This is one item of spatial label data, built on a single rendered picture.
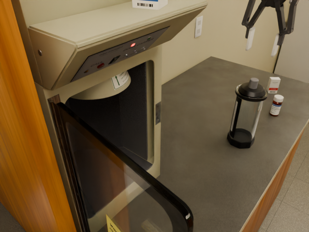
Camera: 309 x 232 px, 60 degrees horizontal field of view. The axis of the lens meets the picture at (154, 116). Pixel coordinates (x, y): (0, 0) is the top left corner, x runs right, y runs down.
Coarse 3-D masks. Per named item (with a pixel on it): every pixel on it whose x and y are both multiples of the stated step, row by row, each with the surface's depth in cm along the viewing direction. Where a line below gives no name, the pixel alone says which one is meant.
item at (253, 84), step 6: (252, 78) 91; (246, 84) 94; (252, 84) 90; (258, 84) 94; (240, 90) 92; (246, 90) 90; (252, 90) 90; (258, 90) 90; (264, 90) 91; (252, 96) 89; (258, 96) 89
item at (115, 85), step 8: (112, 80) 60; (120, 80) 62; (128, 80) 65; (88, 88) 58; (96, 88) 59; (104, 88) 59; (112, 88) 60; (120, 88) 62; (72, 96) 59; (80, 96) 59; (88, 96) 59; (96, 96) 59; (104, 96) 59
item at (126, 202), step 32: (64, 128) 46; (96, 160) 40; (128, 160) 33; (96, 192) 47; (128, 192) 35; (160, 192) 29; (96, 224) 55; (128, 224) 40; (160, 224) 32; (192, 224) 27
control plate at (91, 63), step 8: (152, 32) 46; (160, 32) 50; (136, 40) 45; (144, 40) 48; (152, 40) 51; (112, 48) 41; (120, 48) 44; (128, 48) 46; (136, 48) 50; (88, 56) 38; (96, 56) 40; (104, 56) 42; (112, 56) 45; (120, 56) 48; (128, 56) 52; (88, 64) 41; (96, 64) 44; (104, 64) 47; (80, 72) 42; (88, 72) 45; (72, 80) 44
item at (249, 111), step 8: (264, 88) 94; (248, 96) 90; (264, 96) 90; (248, 104) 91; (256, 104) 91; (240, 112) 95; (248, 112) 93; (256, 112) 93; (240, 120) 96; (248, 120) 95; (256, 120) 96; (240, 128) 98; (248, 128) 97; (240, 136) 99; (248, 136) 99
